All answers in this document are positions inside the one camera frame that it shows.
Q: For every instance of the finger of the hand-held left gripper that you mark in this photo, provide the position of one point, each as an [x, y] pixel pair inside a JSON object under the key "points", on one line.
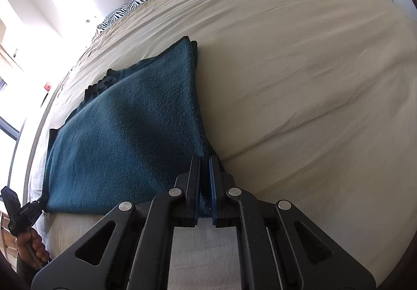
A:
{"points": [[9, 197], [40, 202]]}

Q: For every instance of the dark teal knit sweater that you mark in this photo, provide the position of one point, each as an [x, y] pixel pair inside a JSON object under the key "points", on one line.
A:
{"points": [[130, 130]]}

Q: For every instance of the small red box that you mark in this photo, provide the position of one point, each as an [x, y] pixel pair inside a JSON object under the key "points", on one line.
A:
{"points": [[48, 86]]}

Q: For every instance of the zebra print pillow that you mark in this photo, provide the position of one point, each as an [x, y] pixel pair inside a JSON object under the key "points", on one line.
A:
{"points": [[127, 8]]}

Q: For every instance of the bed with beige sheet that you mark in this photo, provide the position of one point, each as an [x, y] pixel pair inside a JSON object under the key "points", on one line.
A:
{"points": [[293, 65]]}

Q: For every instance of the dark framed window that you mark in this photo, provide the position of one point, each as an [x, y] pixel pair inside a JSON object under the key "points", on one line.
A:
{"points": [[11, 128]]}

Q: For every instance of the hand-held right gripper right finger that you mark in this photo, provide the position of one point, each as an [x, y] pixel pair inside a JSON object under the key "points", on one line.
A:
{"points": [[213, 181]]}

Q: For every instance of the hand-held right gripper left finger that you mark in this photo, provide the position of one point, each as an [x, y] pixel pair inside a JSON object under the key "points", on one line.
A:
{"points": [[196, 177]]}

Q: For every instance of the person's left hand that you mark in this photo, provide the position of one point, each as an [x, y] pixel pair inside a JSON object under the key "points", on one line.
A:
{"points": [[32, 246]]}

